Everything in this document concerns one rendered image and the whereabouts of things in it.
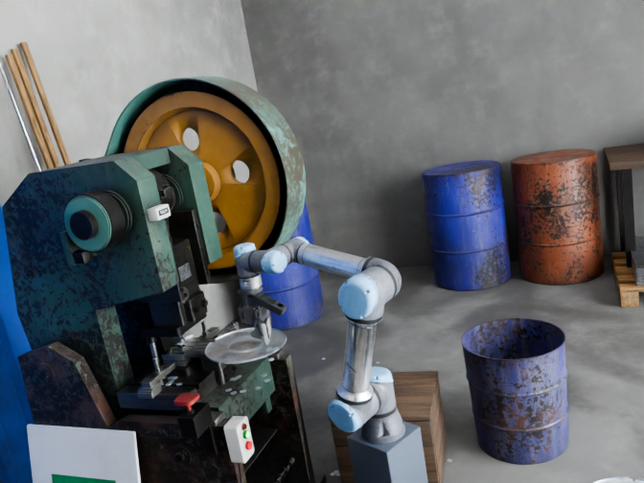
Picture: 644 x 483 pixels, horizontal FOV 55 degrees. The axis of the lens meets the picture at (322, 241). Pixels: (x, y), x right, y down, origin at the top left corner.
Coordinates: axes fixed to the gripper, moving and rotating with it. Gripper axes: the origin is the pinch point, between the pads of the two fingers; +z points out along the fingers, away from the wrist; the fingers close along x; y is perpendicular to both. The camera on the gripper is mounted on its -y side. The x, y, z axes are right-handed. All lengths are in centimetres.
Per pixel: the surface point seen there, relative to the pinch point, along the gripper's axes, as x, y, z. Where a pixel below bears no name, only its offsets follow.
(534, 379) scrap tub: -54, -82, 41
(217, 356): 10.3, 15.1, 1.0
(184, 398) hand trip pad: 33.9, 13.5, 3.4
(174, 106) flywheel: -33, 39, -84
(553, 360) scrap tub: -59, -90, 36
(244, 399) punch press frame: 3.0, 12.5, 21.1
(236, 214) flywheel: -36, 24, -39
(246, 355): 7.8, 4.8, 1.4
